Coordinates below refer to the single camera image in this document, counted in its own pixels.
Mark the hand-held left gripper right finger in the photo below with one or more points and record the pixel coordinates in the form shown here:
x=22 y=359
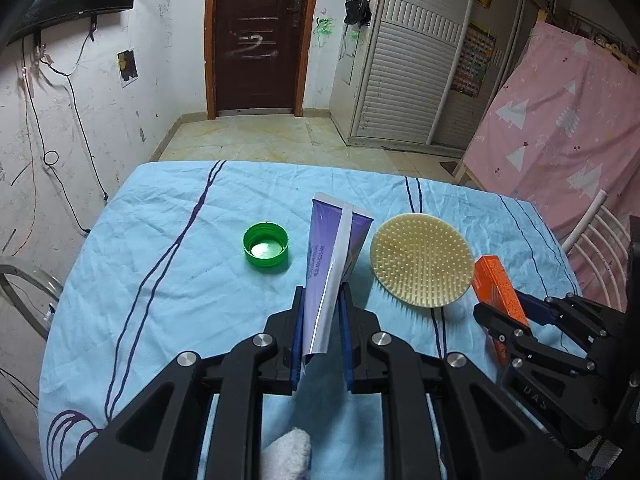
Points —
x=346 y=350

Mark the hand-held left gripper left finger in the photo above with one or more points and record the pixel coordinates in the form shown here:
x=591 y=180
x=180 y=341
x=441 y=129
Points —
x=299 y=350

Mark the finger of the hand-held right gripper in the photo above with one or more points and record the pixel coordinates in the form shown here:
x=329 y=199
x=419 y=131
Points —
x=537 y=310
x=505 y=330

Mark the orange box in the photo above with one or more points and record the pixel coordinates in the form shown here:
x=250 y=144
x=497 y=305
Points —
x=495 y=285

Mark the purple squeeze tube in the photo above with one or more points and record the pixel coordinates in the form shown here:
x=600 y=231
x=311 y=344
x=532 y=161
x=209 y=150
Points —
x=325 y=260

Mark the person's left hand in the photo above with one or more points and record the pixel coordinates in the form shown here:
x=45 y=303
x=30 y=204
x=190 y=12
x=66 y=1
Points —
x=287 y=452

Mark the white metal chair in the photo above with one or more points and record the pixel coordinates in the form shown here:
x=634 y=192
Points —
x=582 y=225

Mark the green bottle cap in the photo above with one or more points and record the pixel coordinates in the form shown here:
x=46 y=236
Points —
x=265 y=250

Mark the yellow round bristle brush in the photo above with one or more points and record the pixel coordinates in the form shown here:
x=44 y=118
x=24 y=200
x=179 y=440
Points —
x=422 y=260

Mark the pink tree-print bed curtain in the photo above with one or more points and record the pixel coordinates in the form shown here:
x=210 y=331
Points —
x=550 y=135

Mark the light blue striped tablecloth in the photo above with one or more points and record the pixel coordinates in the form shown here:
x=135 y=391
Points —
x=175 y=220

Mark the colourful chart poster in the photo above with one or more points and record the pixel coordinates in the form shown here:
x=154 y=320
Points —
x=472 y=60

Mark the white louvered wardrobe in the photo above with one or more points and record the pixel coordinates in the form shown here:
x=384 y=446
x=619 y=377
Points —
x=400 y=85

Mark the dark red door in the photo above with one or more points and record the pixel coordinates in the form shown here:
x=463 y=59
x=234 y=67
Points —
x=260 y=75

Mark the grey metal chair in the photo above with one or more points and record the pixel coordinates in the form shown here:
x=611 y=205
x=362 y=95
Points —
x=30 y=271

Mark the small wall picture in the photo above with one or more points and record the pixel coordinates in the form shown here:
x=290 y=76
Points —
x=127 y=66

